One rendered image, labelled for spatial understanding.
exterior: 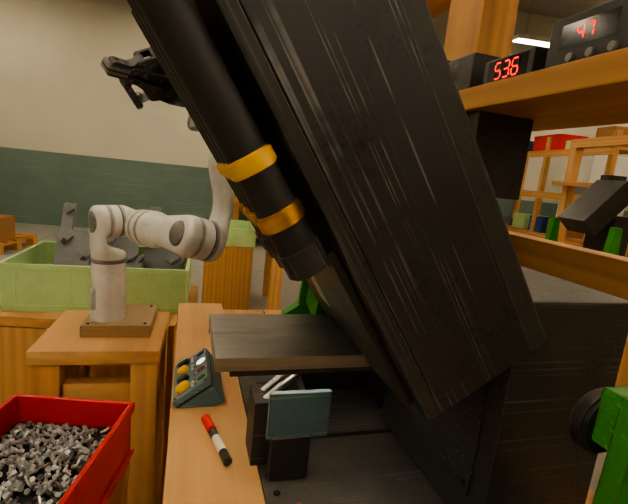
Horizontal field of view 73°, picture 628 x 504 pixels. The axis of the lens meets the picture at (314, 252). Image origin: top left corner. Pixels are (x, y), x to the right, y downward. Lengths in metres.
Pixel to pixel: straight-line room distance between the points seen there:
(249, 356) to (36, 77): 8.35
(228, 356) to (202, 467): 0.25
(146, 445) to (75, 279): 0.65
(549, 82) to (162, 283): 1.36
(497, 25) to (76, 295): 1.51
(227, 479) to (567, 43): 0.80
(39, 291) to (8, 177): 7.22
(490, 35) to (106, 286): 1.15
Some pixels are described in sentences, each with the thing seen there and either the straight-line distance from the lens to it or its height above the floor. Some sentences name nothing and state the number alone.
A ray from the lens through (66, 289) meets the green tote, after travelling 1.73.
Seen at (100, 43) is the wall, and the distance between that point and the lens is 8.51.
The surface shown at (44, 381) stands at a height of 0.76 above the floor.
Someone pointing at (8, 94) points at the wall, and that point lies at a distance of 8.92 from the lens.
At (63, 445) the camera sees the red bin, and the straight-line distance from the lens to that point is 0.87.
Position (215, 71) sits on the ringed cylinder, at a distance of 0.37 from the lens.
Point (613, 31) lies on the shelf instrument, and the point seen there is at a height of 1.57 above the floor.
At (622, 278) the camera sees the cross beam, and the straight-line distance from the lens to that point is 0.85.
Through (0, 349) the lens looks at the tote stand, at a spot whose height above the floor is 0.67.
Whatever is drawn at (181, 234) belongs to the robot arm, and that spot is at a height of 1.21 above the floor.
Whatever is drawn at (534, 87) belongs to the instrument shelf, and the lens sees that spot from 0.73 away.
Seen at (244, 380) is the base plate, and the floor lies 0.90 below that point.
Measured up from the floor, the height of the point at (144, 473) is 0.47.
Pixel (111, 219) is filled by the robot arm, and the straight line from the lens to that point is 1.28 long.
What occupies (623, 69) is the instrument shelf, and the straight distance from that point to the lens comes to 0.64.
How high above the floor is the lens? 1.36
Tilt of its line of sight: 11 degrees down
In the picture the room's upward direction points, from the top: 6 degrees clockwise
